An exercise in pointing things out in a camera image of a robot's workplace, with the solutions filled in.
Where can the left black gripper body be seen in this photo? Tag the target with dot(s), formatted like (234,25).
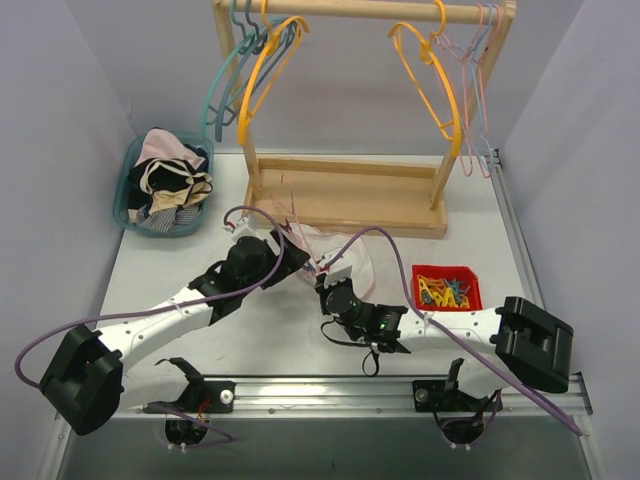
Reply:
(291,251)

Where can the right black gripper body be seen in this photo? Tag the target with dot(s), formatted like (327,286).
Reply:
(323,291)

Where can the dark red clothes peg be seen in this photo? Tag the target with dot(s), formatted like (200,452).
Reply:
(287,226)

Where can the pink wire hanger with garment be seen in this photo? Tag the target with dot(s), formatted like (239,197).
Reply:
(286,209)

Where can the white pink underwear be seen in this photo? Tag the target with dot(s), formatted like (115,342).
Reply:
(316,243)

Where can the black underwear with beige band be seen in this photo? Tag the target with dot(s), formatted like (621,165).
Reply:
(164,174)

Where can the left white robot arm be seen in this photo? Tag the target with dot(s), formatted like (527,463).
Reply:
(84,380)

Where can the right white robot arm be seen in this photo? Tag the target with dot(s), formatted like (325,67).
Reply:
(517,338)

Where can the blue grey plastic hanger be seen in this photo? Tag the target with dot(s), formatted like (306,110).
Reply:
(253,61)

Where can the teal plastic hanger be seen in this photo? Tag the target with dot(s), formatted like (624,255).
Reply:
(240,40)

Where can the red plastic clip bin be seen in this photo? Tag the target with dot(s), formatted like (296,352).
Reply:
(461,273)

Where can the colourful clothes pegs in bin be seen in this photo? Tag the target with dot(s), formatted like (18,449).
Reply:
(444,293)

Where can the wooden clothes rack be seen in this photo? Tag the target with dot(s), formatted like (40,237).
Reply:
(462,45)

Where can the pile of clothes in basket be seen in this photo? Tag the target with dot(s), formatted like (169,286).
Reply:
(165,185)

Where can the teal plastic laundry basket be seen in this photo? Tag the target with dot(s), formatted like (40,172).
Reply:
(122,210)

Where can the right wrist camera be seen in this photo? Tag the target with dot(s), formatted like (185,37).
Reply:
(334,267)

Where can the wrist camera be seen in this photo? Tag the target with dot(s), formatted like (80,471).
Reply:
(244,227)
(334,267)

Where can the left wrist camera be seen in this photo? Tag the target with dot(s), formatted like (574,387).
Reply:
(244,227)

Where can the aluminium mounting rail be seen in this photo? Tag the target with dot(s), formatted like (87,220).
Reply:
(227,395)

